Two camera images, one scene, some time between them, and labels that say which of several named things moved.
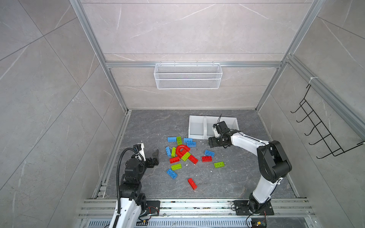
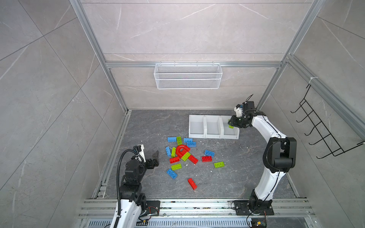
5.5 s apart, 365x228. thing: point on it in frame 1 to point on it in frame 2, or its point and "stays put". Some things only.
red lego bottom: x=192 y=184 stays put
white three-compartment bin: x=200 y=127 stays put
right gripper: x=212 y=142 to x=233 y=119
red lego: x=193 y=159 stays put
